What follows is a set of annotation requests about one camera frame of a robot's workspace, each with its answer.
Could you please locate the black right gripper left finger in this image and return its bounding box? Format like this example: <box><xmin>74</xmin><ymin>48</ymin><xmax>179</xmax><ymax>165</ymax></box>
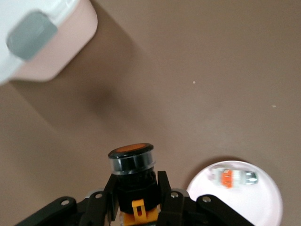
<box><xmin>14</xmin><ymin>175</ymin><xmax>120</xmax><ymax>226</ymax></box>

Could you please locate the white lidded pink storage box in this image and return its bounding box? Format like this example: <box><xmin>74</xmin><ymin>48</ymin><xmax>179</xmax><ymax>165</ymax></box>
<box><xmin>0</xmin><ymin>0</ymin><xmax>99</xmax><ymax>86</ymax></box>

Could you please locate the orange black push-button switch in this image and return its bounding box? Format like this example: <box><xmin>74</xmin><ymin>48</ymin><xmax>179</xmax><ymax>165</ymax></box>
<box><xmin>108</xmin><ymin>142</ymin><xmax>163</xmax><ymax>226</ymax></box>

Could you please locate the pink round plate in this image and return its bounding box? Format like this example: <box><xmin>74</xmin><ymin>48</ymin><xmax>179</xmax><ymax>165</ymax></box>
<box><xmin>185</xmin><ymin>161</ymin><xmax>284</xmax><ymax>226</ymax></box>

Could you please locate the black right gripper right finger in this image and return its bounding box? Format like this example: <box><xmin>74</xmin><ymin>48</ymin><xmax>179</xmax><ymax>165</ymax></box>
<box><xmin>156</xmin><ymin>171</ymin><xmax>254</xmax><ymax>226</ymax></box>

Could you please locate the clear orange wire connector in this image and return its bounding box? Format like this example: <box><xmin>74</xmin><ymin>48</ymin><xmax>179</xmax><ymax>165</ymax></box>
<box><xmin>208</xmin><ymin>167</ymin><xmax>259</xmax><ymax>189</ymax></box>

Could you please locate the brown table cover mat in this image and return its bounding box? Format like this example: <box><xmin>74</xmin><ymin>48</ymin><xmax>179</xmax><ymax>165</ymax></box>
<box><xmin>0</xmin><ymin>0</ymin><xmax>301</xmax><ymax>226</ymax></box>

